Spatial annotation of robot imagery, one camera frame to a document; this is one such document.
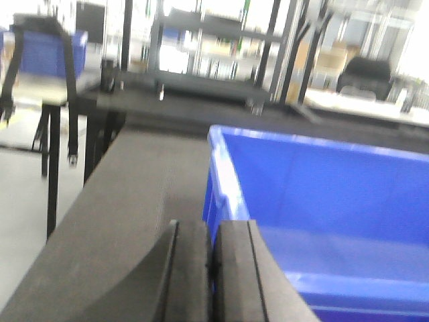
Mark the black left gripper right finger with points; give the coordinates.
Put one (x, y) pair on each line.
(248, 282)

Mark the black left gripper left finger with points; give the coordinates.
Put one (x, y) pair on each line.
(171, 283)

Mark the blue plastic bin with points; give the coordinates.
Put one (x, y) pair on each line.
(347, 223)

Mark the black conveyor belt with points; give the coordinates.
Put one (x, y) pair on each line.
(145, 180)

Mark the black metal shelf rack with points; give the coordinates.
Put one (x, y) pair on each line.
(217, 39)

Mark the black office chair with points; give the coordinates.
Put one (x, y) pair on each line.
(367, 74)

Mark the black table frame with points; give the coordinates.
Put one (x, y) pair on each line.
(196, 115)

